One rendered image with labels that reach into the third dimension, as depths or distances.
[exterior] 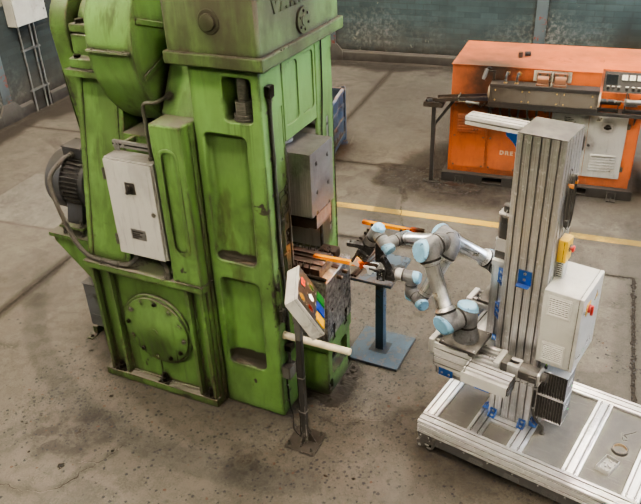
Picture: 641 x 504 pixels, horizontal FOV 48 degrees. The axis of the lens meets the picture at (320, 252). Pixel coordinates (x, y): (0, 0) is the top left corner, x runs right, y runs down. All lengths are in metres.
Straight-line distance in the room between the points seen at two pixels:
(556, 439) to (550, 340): 0.73
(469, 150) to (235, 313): 3.93
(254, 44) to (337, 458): 2.49
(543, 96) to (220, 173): 4.01
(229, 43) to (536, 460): 2.80
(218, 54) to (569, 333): 2.30
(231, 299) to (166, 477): 1.14
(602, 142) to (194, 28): 4.82
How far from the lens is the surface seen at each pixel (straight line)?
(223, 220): 4.30
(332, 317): 4.67
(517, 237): 3.89
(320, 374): 4.92
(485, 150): 7.79
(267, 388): 4.81
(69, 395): 5.41
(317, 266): 4.50
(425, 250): 3.87
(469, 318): 4.04
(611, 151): 7.68
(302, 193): 4.18
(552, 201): 3.76
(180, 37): 3.90
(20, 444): 5.17
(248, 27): 3.66
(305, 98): 4.27
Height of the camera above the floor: 3.35
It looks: 31 degrees down
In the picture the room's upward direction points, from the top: 3 degrees counter-clockwise
